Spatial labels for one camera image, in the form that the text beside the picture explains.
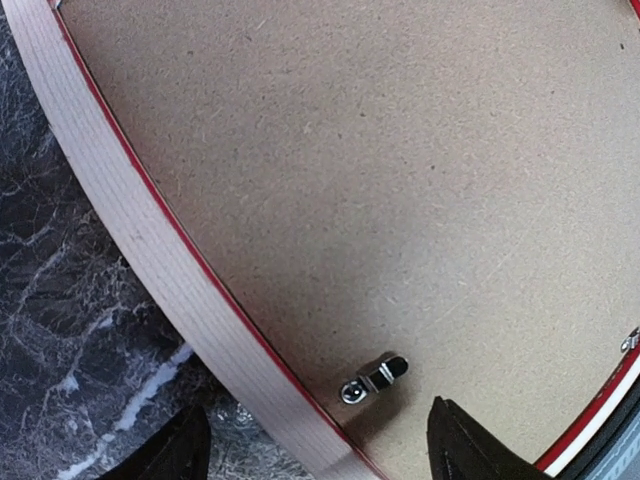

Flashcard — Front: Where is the brown cardboard backing board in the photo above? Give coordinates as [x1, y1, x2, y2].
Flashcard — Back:
[54, 0, 640, 480]

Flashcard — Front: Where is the grey slotted cable duct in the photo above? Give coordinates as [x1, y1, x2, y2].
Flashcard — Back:
[583, 414, 640, 480]

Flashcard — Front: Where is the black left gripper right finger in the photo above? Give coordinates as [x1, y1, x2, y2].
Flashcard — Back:
[427, 396, 548, 480]

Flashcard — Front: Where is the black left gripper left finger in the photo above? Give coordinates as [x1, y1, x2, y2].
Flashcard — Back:
[99, 405, 211, 480]

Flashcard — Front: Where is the wooden picture frame red edge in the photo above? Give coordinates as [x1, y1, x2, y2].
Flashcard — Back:
[0, 0, 640, 480]

